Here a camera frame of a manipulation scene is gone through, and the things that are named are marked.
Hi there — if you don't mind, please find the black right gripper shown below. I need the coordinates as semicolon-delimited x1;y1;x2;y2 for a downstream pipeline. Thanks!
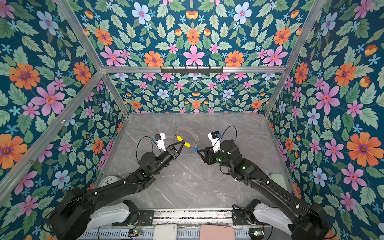
197;145;234;171

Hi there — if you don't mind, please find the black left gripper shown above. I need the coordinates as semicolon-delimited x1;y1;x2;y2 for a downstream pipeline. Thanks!
150;138;185;176

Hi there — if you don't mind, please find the silver metal keyring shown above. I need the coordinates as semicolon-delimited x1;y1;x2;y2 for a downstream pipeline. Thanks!
175;126;200;145

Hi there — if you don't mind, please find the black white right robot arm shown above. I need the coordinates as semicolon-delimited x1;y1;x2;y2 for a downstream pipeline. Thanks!
197;140;330;240

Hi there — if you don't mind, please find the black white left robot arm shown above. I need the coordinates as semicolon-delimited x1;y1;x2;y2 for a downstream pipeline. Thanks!
49;141;185;240

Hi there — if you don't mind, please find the white alarm clock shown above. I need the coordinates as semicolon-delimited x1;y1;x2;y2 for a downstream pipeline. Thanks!
99;176;121;188

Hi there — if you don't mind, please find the pink plastic box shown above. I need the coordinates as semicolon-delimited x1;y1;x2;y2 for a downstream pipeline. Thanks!
200;225;235;240

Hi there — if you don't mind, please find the pale green sponge block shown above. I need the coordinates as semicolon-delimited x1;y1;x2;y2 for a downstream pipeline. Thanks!
270;173;289;191

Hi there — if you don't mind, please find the white plastic box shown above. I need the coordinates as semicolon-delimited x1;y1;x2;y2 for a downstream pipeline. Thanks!
153;224;178;240

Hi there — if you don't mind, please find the right small circuit board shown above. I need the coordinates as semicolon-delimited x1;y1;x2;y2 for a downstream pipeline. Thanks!
249;229;265;240

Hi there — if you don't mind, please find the small green circuit board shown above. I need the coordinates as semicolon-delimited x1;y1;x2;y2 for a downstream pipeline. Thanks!
128;229;144;238

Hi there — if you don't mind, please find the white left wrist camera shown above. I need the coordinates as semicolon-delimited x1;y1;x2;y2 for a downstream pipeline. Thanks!
154;133;166;152

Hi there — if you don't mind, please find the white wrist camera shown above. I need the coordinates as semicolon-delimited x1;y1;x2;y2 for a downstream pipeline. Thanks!
154;133;166;152
208;131;222;153

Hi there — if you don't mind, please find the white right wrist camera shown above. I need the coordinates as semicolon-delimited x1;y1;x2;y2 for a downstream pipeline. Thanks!
208;131;222;153

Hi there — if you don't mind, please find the left camera black cable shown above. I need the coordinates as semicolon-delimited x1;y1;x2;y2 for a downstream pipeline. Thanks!
135;135;158;163

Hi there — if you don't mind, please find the camera black cable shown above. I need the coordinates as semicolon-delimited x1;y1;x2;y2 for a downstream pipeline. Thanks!
135;135;158;163
218;125;238;143

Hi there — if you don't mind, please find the right camera black cable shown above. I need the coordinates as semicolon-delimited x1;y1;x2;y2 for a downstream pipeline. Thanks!
218;125;238;143

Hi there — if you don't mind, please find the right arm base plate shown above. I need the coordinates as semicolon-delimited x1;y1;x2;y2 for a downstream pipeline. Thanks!
232;209;257;226

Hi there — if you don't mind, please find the black wall hook rack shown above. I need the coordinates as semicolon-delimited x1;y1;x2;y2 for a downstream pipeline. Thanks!
160;67;224;74

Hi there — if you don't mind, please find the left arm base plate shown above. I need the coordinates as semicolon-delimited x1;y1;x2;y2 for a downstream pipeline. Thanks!
112;210;155;227

